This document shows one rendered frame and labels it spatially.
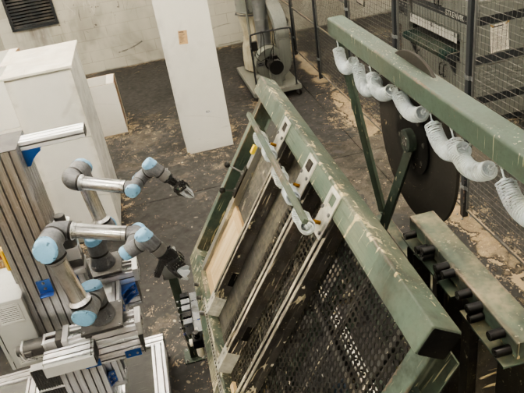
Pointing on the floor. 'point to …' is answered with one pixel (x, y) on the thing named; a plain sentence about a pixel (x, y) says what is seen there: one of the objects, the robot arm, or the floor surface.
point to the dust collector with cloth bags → (266, 44)
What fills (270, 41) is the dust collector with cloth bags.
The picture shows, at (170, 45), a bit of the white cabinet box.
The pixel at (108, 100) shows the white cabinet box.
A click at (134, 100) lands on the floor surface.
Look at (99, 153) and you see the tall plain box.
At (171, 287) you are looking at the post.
